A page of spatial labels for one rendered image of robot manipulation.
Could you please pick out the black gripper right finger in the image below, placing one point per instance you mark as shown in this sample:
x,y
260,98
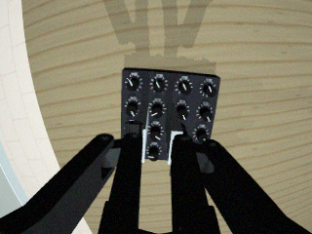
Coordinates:
x,y
243,204

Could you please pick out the black knob box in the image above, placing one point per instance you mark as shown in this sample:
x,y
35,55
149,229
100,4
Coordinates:
x,y
169,86

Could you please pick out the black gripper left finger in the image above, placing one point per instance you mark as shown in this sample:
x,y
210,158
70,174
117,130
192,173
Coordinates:
x,y
60,204

